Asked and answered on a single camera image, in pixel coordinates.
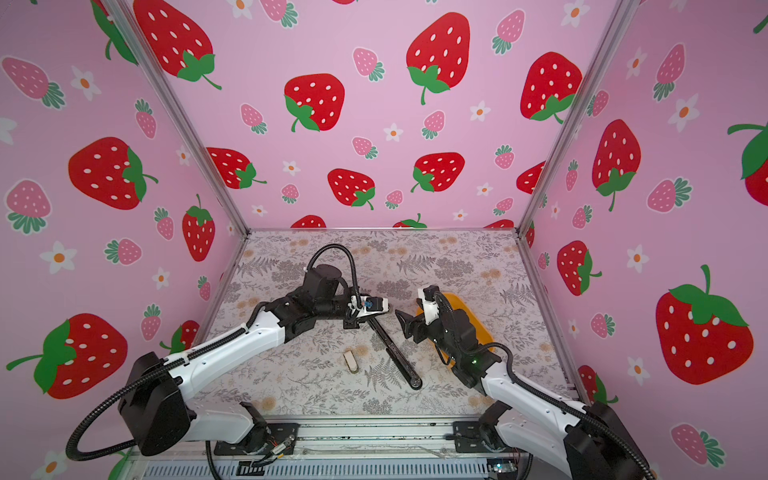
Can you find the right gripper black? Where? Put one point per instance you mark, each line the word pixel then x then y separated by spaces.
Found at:
pixel 413 321

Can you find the aluminium frame rail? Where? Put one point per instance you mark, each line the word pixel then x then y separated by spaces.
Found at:
pixel 388 447

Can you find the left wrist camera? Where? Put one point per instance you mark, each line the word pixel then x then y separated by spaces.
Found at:
pixel 366 306

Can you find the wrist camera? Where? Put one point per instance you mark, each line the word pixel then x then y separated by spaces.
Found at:
pixel 366 306
pixel 429 303

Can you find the beige mini stapler left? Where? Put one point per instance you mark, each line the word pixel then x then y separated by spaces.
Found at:
pixel 351 361

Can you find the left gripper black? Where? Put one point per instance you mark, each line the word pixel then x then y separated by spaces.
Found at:
pixel 352 324

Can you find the yellow plastic tray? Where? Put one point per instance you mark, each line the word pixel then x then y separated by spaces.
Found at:
pixel 482 334

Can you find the black stapler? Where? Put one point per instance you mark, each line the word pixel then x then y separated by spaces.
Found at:
pixel 401 362

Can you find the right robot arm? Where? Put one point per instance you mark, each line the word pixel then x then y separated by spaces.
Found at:
pixel 582 441

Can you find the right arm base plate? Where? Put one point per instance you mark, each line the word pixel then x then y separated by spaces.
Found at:
pixel 477 437

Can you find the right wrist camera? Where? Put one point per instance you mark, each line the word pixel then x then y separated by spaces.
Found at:
pixel 429 303

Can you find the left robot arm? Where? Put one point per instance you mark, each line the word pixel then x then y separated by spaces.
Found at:
pixel 156 404

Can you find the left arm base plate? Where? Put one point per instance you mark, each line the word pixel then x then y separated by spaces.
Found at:
pixel 262 441

